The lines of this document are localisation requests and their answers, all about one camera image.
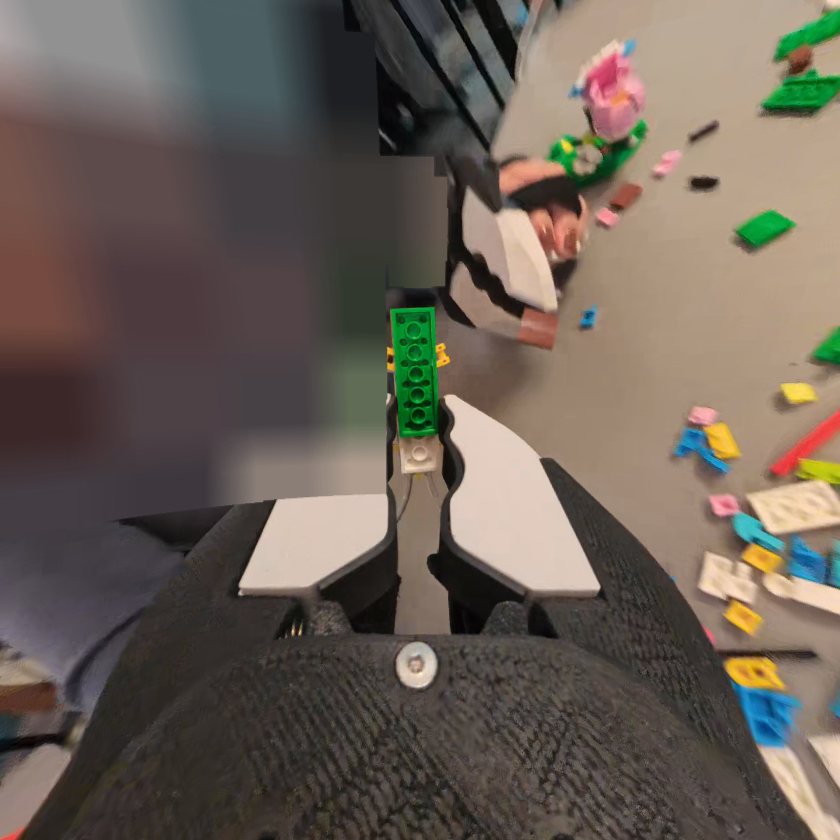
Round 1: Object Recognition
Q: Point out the dark striped object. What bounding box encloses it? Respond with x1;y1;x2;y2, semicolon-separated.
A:
344;0;526;173

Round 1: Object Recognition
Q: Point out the green plate with brown brick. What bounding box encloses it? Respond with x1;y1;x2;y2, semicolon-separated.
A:
772;10;840;74

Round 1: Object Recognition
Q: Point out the brown toy brick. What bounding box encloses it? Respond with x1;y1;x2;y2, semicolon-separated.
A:
518;310;559;349

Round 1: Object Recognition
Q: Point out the green white yellow brick assembly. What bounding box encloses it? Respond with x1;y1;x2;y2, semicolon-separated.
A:
386;306;451;477

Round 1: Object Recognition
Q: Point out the person's left hand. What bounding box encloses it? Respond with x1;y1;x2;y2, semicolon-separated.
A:
497;156;589;265

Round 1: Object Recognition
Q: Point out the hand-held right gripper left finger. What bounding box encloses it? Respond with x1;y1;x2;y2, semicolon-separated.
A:
238;397;400;602

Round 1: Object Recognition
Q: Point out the person's leg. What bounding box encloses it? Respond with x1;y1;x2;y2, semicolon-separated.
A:
0;515;193;667

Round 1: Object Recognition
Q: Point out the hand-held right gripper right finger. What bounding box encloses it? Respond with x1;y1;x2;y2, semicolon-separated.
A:
428;394;602;606

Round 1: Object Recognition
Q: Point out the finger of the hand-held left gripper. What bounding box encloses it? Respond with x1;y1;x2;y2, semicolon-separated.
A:
448;262;527;340
459;190;560;314

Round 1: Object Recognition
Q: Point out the pink flower brick model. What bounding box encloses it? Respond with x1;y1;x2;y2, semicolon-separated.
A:
548;39;651;189

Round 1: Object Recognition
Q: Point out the pile of colourful toy bricks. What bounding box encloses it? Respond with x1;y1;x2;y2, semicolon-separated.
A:
671;406;840;840

